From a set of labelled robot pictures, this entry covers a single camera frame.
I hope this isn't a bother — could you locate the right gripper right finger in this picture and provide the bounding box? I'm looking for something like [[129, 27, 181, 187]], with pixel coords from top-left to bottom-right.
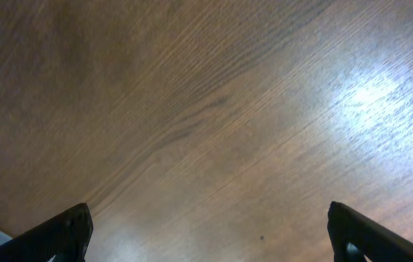
[[327, 202, 413, 262]]

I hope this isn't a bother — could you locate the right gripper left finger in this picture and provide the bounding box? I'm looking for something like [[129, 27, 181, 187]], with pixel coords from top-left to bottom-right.
[[0, 203, 93, 262]]

